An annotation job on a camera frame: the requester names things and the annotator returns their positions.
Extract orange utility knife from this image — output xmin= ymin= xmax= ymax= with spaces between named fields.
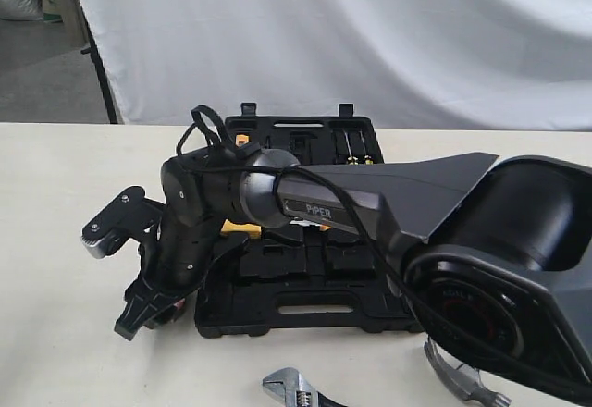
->
xmin=236 ymin=134 xmax=250 ymax=145

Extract yellow tape measure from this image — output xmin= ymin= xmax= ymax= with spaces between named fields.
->
xmin=220 ymin=220 xmax=262 ymax=240

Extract yellow black screwdriver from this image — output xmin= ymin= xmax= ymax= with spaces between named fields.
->
xmin=344 ymin=132 xmax=358 ymax=165
xmin=359 ymin=131 xmax=374 ymax=165

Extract wooden cabinet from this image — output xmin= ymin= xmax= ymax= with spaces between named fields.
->
xmin=56 ymin=0 xmax=88 ymax=48

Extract black backdrop stand pole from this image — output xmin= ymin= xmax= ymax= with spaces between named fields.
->
xmin=73 ymin=0 xmax=120 ymax=125

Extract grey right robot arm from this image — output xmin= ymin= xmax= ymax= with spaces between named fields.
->
xmin=115 ymin=146 xmax=591 ymax=406

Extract claw hammer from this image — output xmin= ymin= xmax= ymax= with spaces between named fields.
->
xmin=424 ymin=337 xmax=512 ymax=407

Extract adjustable wrench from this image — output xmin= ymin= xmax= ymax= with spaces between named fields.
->
xmin=262 ymin=367 xmax=343 ymax=407

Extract blue electrical tape roll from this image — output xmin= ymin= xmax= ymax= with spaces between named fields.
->
xmin=146 ymin=299 xmax=187 ymax=329

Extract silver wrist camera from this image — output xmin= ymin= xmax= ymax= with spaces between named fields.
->
xmin=81 ymin=186 xmax=165 ymax=259

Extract black plastic tool case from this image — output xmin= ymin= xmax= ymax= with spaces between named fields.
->
xmin=194 ymin=103 xmax=423 ymax=339

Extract white backdrop cloth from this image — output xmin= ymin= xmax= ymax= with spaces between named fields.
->
xmin=80 ymin=0 xmax=591 ymax=130

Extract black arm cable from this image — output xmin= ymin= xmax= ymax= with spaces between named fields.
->
xmin=175 ymin=105 xmax=592 ymax=389

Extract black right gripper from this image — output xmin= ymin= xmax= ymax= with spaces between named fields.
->
xmin=114 ymin=203 xmax=250 ymax=340

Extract orange handled pliers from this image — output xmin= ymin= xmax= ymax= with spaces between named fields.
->
xmin=291 ymin=220 xmax=330 ymax=232

